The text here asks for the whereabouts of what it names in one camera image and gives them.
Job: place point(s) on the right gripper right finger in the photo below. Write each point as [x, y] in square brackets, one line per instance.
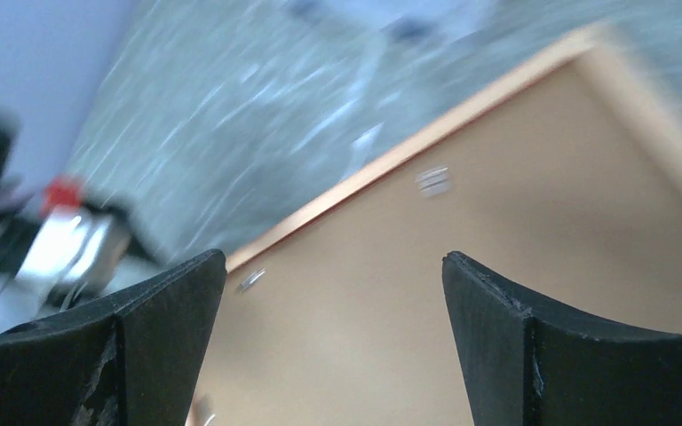
[528, 359]

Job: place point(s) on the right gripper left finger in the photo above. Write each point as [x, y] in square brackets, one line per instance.
[130, 358]

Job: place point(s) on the brown backing board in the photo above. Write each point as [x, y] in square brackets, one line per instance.
[345, 322]

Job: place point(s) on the wooden picture frame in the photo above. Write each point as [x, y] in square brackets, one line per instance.
[640, 101]

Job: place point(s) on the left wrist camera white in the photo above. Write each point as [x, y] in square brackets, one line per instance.
[75, 250]

